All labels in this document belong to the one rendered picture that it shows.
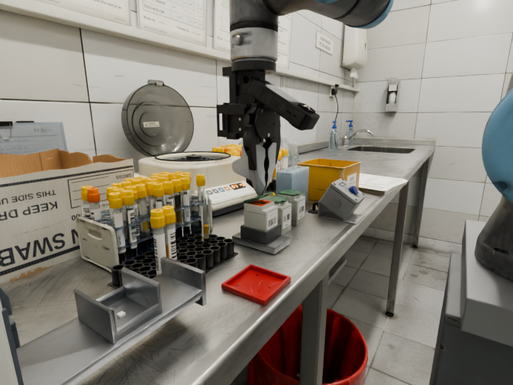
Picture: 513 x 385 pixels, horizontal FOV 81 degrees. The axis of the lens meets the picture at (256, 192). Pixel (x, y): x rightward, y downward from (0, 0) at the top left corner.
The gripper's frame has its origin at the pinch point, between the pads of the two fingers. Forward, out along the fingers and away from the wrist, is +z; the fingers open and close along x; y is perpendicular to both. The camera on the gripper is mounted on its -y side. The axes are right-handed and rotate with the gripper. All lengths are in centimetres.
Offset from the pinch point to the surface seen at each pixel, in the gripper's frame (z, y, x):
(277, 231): 7.7, -2.2, -1.1
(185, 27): -41, 57, -37
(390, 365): 98, -13, -87
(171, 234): 2.5, 1.5, 18.8
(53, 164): -1, 50, 12
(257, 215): 4.3, -0.1, 2.0
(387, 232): 91, 22, -240
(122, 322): 6.3, -4.1, 29.5
